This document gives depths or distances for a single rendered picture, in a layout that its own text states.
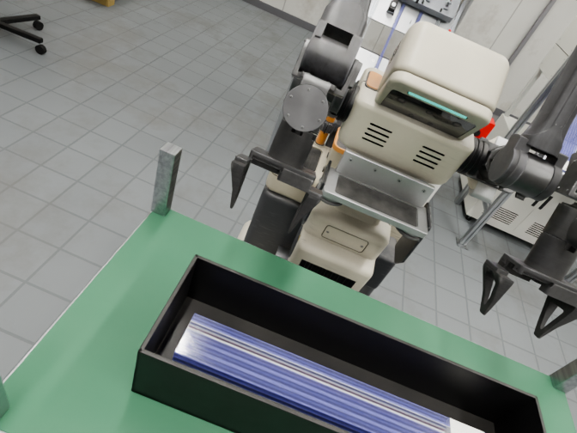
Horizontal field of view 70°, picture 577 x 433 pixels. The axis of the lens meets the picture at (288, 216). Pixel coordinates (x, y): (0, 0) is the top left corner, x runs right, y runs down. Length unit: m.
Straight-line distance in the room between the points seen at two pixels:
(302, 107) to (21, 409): 0.50
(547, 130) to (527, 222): 2.47
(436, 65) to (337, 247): 0.54
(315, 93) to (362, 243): 0.65
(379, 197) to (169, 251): 0.48
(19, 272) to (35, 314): 0.21
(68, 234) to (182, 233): 1.30
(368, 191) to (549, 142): 0.36
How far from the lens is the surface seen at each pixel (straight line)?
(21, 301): 1.88
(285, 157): 0.59
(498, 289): 0.70
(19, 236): 2.08
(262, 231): 1.50
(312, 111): 0.52
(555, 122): 0.90
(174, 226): 0.82
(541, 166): 0.90
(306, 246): 1.10
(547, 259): 0.72
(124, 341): 0.67
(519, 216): 3.30
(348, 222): 1.08
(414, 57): 0.83
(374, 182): 0.96
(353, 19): 0.63
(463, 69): 0.86
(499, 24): 5.48
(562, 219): 0.72
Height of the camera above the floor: 1.54
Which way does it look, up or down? 40 degrees down
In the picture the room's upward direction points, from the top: 25 degrees clockwise
